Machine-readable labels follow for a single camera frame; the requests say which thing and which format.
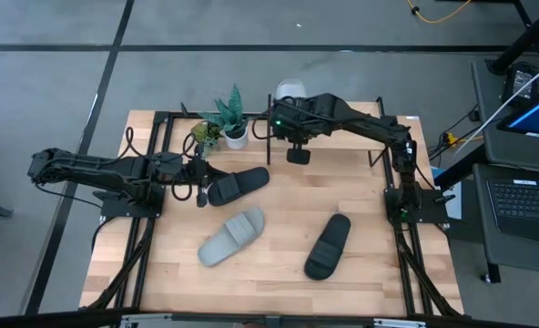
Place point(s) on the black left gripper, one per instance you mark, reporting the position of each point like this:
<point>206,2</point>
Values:
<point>201,175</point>

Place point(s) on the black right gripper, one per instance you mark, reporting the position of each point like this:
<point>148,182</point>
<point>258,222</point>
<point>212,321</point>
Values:
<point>294,118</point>

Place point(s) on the grey slide sandal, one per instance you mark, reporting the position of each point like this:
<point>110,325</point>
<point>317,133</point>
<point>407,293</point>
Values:
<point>230,237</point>
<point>291,87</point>

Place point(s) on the black slide sandal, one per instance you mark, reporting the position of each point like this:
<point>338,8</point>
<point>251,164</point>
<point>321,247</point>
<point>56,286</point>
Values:
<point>328,248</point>
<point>244,184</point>

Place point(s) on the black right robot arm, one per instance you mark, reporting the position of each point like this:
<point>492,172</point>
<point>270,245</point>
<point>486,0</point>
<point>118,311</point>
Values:
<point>369,125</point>

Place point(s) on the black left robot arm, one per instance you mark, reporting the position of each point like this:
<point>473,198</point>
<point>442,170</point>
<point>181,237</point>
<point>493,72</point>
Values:
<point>92,169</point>

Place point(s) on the wooden shelf with black posts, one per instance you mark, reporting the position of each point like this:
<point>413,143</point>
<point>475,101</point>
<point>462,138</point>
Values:
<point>333,142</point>

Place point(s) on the trailing succulent plant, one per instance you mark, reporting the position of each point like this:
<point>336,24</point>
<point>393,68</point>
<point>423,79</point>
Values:
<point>206,133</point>

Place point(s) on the snake plant in white pot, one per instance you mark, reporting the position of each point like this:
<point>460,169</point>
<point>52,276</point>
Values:
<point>233,120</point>

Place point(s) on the black front crossbar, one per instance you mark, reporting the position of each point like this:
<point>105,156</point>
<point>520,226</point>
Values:
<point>251,320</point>

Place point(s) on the black power adapter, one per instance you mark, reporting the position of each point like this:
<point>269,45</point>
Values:
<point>521,82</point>

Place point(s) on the black desk leg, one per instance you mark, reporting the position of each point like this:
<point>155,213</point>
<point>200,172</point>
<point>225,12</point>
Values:
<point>524,38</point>

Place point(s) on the black laptop keyboard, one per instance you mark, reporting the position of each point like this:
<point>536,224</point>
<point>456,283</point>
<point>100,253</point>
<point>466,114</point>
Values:
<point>524,205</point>

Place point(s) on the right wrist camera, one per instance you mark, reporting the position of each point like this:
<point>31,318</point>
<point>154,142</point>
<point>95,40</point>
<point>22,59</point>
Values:
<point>298,156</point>

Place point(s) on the black aluminium frame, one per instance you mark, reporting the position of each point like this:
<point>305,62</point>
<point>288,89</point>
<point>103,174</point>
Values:
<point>140,273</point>
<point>403,282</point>

